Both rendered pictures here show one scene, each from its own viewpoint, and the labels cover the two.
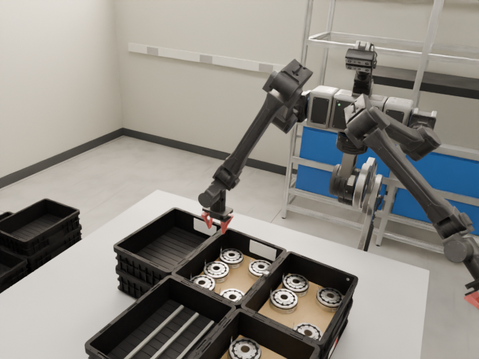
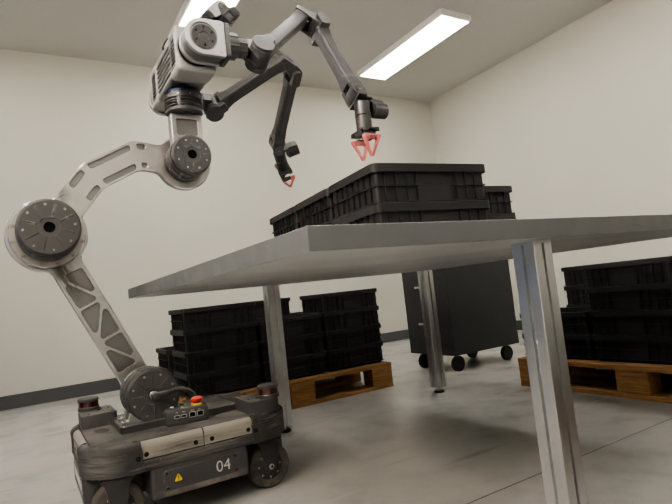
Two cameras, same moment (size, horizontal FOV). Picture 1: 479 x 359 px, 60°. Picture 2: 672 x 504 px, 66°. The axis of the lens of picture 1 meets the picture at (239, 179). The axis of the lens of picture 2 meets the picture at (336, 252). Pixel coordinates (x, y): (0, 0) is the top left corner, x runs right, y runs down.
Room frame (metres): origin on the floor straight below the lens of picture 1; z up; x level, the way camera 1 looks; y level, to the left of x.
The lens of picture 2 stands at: (2.92, 0.98, 0.60)
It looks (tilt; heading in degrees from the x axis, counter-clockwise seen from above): 4 degrees up; 215
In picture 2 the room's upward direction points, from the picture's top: 6 degrees counter-clockwise
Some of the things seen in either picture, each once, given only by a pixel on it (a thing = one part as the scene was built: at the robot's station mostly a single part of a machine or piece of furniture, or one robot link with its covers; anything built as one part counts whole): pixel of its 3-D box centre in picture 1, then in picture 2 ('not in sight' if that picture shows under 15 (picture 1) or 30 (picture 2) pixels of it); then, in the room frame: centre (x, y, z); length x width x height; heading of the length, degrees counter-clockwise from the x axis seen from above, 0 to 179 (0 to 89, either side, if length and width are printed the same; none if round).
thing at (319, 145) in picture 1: (341, 167); not in sight; (3.05, -0.81, 0.60); 0.72 x 0.03 x 0.56; 66
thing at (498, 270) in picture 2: not in sight; (457, 299); (-0.58, -0.45, 0.45); 0.62 x 0.45 x 0.90; 156
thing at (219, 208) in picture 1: (217, 204); (364, 126); (1.35, 0.07, 1.17); 0.10 x 0.07 x 0.07; 61
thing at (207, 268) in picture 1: (216, 269); not in sight; (1.36, 0.07, 0.86); 0.10 x 0.10 x 0.01
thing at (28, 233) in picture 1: (41, 249); not in sight; (2.06, 1.17, 0.37); 0.40 x 0.30 x 0.45; 156
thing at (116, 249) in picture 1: (172, 238); (404, 179); (1.47, 0.27, 0.92); 0.40 x 0.30 x 0.02; 150
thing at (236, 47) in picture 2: (291, 109); (232, 46); (1.68, -0.20, 1.45); 0.09 x 0.08 x 0.12; 66
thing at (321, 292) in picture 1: (330, 296); not in sight; (1.24, -0.37, 0.86); 0.10 x 0.10 x 0.01
